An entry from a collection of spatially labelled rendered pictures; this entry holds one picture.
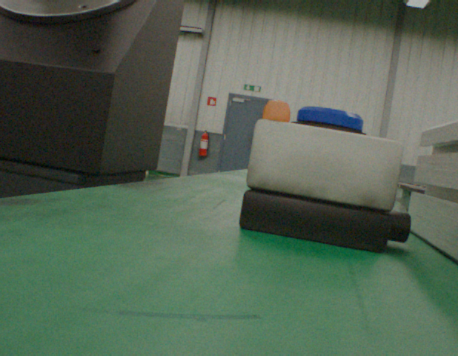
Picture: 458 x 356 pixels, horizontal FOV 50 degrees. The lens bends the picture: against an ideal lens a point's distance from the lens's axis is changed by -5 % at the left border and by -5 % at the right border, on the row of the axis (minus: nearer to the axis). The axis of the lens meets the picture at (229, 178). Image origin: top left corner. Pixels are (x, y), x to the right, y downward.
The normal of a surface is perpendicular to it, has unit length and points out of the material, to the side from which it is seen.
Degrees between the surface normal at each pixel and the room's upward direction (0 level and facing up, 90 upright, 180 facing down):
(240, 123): 90
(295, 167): 90
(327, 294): 0
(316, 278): 0
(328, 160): 90
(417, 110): 90
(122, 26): 47
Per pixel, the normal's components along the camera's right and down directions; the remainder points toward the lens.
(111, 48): 0.04, -0.65
